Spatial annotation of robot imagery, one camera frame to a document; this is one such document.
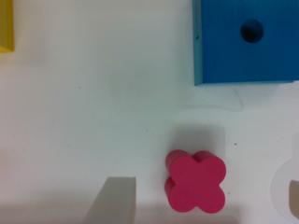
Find blue square block with hole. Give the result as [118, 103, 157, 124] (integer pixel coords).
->
[192, 0, 299, 86]

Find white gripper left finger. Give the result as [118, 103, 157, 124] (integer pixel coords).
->
[82, 177, 136, 224]

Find yellow square block with hole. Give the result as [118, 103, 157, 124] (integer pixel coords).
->
[0, 0, 14, 53]

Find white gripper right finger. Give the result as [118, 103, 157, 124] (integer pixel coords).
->
[270, 156, 299, 224]

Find pink flower block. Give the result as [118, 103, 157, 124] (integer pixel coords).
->
[164, 149, 226, 214]

